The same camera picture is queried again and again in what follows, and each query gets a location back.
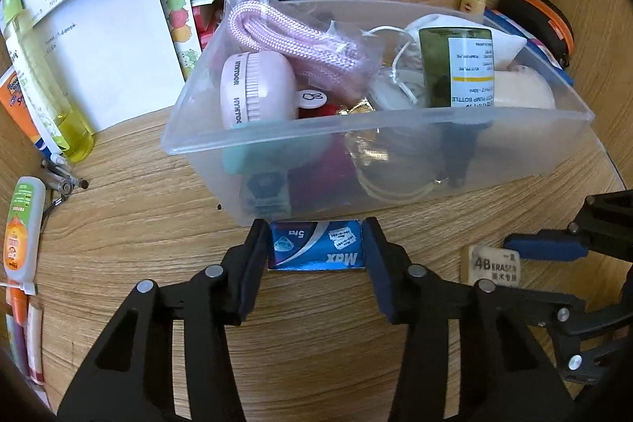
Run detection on orange sunscreen tube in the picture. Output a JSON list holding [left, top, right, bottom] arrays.
[[0, 65, 61, 159]]

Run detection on gold ribbon clear bag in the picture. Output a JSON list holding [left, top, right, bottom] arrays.
[[345, 108, 449, 204]]

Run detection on pink round facial brush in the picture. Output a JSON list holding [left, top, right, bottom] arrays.
[[220, 51, 328, 129]]

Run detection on metal clips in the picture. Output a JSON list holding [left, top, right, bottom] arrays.
[[41, 159, 90, 229]]

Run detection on white paper sheets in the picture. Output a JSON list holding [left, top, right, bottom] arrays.
[[23, 0, 184, 132]]

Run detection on pink rope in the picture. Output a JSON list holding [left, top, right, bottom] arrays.
[[222, 0, 384, 107]]

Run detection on yellow-green spray bottle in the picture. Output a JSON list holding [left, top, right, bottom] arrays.
[[2, 0, 95, 163]]

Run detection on clear plastic storage bin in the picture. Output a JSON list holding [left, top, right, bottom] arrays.
[[161, 0, 593, 225]]

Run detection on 4B eraser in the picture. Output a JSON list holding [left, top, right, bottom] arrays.
[[459, 245, 521, 288]]

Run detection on dark green pump bottle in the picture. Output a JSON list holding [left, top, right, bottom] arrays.
[[419, 26, 495, 189]]

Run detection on black orange zip case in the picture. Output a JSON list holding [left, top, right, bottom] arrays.
[[497, 0, 575, 70]]

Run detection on white drawstring cloth pouch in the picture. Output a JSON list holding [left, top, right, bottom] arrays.
[[370, 13, 527, 107]]

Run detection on teal travel bottle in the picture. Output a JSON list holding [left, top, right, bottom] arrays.
[[222, 138, 323, 174]]

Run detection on blue Max blade box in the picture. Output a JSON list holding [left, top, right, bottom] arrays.
[[268, 220, 366, 272]]

